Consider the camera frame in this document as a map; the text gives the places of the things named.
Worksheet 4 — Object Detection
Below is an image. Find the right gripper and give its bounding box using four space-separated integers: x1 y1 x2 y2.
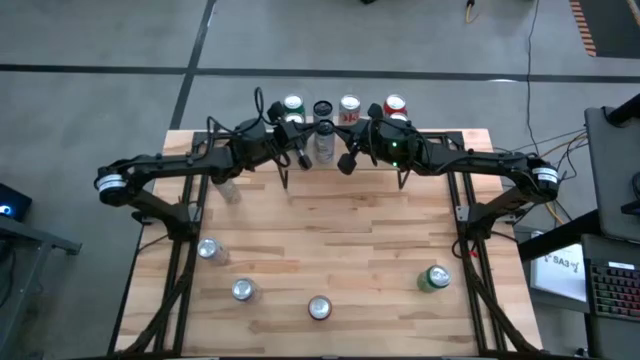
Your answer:
332 102 419 176

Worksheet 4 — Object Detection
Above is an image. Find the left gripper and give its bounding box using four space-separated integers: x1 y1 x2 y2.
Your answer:
267 101 321 171

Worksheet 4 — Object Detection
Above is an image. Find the silver Diet Coke can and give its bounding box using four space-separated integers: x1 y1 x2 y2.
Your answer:
231 277 262 304
196 237 233 267
338 94 363 126

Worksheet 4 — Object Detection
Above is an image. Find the white Celsius Arctic Vibe can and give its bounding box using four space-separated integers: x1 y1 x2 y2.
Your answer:
313 119 336 165
312 99 335 124

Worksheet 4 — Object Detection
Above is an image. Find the green soda can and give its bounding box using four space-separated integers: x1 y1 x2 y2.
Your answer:
416 264 452 294

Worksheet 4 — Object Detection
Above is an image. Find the white paper sign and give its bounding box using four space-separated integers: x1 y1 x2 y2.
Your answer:
528 242 588 304

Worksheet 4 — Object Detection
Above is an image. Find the grey side table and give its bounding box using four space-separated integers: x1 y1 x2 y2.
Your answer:
0 214 84 360

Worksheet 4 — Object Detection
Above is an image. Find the black mat orange edge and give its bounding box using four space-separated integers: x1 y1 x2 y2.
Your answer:
568 0 640 59

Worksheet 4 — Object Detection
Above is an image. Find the black device blue light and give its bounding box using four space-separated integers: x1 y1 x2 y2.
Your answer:
0 181 34 222

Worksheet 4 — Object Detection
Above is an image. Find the laptop blue lit keyboard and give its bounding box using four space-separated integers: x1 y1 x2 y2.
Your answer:
579 233 640 360

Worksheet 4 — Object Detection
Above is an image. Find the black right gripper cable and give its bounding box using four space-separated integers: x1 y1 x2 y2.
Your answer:
366 119 381 169

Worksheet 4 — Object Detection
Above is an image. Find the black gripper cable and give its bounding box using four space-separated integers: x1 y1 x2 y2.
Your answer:
366 119 381 169
253 86 274 124

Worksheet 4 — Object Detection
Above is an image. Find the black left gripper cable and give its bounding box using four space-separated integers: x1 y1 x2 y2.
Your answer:
253 86 274 124

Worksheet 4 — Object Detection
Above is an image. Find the black aluminium table frame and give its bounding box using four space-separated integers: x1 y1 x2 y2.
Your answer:
107 119 544 360

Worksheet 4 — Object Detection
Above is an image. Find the black floor cable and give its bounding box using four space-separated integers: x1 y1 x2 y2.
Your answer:
524 0 544 157

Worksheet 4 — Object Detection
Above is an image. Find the yellow cable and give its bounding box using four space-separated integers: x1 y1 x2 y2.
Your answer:
542 197 569 226

